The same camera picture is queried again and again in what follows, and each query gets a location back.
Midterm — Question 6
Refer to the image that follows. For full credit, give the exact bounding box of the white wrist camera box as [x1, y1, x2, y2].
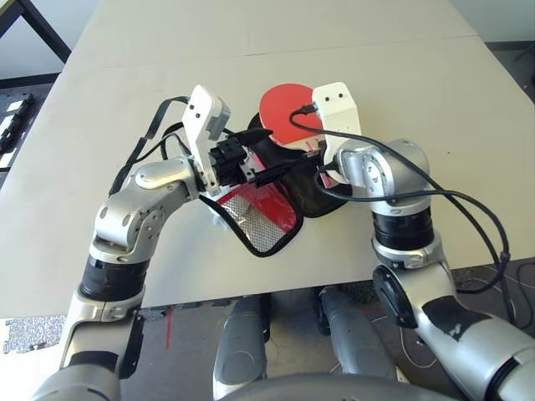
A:
[181, 84, 232, 196]
[312, 81, 363, 187]

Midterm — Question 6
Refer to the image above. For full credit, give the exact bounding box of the speckled grey floor mat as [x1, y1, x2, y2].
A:
[2, 312, 68, 356]

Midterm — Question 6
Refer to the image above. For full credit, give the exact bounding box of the thin white floor cable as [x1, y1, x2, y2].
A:
[371, 311, 440, 371]

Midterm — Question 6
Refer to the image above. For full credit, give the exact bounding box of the black tray rack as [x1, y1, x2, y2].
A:
[0, 94, 34, 172]

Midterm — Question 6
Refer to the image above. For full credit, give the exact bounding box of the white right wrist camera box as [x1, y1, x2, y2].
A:
[312, 81, 363, 187]

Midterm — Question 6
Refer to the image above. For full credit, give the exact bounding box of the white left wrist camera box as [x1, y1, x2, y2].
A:
[181, 84, 232, 196]

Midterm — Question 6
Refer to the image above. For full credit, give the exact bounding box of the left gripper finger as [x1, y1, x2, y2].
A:
[236, 128, 273, 148]
[249, 160, 293, 189]

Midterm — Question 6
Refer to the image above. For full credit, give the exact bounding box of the red black paddle case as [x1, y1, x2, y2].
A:
[161, 114, 356, 258]

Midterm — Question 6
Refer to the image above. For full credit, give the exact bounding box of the grey robot left leg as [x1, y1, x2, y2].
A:
[212, 294, 273, 401]

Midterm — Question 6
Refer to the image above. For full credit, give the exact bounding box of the black metal frame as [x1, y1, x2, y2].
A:
[0, 0, 72, 89]

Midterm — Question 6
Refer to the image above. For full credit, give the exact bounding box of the grey robot right leg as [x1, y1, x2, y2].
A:
[317, 287, 398, 381]

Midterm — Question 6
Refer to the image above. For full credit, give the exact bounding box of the grey robot torso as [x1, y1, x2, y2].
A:
[217, 371, 461, 401]

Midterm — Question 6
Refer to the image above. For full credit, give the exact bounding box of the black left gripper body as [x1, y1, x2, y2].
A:
[207, 135, 256, 189]

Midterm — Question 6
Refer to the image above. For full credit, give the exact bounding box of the black left wrist camera cable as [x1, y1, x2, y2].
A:
[109, 94, 193, 197]

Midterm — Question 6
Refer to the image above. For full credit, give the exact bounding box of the grey robot leg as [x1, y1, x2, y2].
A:
[212, 294, 273, 401]
[317, 287, 398, 381]

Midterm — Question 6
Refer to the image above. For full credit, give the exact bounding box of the red ping-pong paddle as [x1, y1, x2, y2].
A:
[257, 82, 335, 189]

